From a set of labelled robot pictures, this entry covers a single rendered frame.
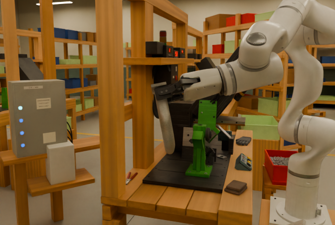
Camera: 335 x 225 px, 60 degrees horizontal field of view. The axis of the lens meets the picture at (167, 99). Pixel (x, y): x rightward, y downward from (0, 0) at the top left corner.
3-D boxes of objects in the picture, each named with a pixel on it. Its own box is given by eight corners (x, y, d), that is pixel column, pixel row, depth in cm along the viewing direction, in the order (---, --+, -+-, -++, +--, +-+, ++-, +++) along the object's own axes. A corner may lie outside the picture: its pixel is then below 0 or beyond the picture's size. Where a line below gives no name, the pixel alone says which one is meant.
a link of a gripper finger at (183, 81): (205, 80, 75) (188, 88, 78) (190, 74, 69) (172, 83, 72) (207, 84, 75) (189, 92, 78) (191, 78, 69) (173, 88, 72)
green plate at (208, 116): (216, 134, 189) (218, 102, 192) (215, 133, 181) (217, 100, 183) (199, 132, 192) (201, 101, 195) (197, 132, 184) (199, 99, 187)
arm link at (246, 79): (237, 75, 71) (235, 100, 78) (288, 62, 71) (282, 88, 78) (225, 54, 76) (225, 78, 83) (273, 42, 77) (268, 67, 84)
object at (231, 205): (251, 146, 263) (252, 130, 261) (251, 248, 121) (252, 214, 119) (236, 145, 267) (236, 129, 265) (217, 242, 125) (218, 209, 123)
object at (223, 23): (276, 168, 413) (285, -6, 382) (197, 131, 623) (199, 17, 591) (304, 162, 435) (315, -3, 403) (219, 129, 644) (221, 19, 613)
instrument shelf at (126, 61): (194, 63, 238) (194, 58, 238) (161, 65, 153) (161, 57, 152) (164, 63, 245) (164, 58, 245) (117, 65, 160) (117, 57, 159)
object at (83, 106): (108, 112, 858) (106, 33, 828) (53, 131, 627) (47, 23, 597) (92, 111, 874) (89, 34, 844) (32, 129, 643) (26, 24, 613)
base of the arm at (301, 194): (326, 209, 126) (330, 169, 123) (324, 233, 110) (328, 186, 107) (279, 198, 135) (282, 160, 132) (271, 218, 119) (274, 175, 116)
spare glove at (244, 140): (239, 138, 235) (239, 135, 234) (252, 139, 230) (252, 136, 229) (232, 144, 217) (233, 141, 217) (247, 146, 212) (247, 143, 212)
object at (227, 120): (245, 121, 204) (246, 116, 204) (245, 126, 189) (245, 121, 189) (191, 118, 215) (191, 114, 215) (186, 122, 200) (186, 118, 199)
